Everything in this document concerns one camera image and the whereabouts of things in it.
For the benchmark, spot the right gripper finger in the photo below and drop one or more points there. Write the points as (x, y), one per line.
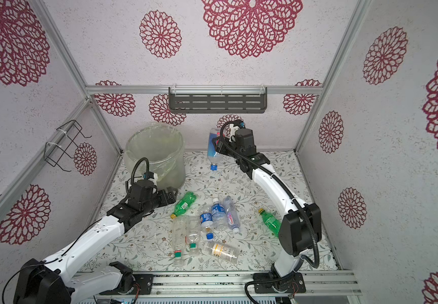
(232, 130)
(220, 145)

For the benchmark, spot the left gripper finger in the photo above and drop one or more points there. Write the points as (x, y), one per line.
(162, 201)
(169, 191)

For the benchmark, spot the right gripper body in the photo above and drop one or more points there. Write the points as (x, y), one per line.
(222, 144)

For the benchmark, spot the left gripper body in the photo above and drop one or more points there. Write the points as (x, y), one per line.
(150, 206)

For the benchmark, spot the blue bottle red label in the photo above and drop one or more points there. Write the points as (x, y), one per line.
(214, 157)

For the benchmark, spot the clear bottle green red cap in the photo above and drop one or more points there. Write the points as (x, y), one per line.
(178, 240)

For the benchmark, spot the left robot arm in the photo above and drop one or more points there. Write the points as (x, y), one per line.
(54, 280)

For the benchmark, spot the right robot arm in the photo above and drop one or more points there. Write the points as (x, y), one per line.
(301, 227)

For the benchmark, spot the clear plastic bin liner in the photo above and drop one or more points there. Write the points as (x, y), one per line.
(147, 152)

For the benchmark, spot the green bottle yellow cap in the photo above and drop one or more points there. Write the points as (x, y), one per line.
(183, 205)

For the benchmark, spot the Pocari bottle blue cap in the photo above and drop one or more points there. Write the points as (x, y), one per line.
(206, 222)

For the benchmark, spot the Pocari bottle white cap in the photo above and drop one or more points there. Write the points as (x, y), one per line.
(218, 214)

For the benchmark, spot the clear bottle pink label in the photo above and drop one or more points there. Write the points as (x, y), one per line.
(232, 216)

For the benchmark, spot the clear bottle yellow label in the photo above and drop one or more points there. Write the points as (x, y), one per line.
(222, 251)

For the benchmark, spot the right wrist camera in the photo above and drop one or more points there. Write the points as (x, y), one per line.
(239, 123)

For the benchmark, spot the grey slotted wall shelf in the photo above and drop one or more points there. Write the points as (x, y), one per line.
(211, 101)

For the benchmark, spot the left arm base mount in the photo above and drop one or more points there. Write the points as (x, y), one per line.
(139, 284)

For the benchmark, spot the black wire wall rack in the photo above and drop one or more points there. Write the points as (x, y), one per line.
(57, 149)

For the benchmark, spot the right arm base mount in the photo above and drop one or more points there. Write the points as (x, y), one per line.
(265, 283)

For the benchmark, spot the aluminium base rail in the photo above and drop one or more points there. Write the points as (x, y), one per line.
(233, 284)

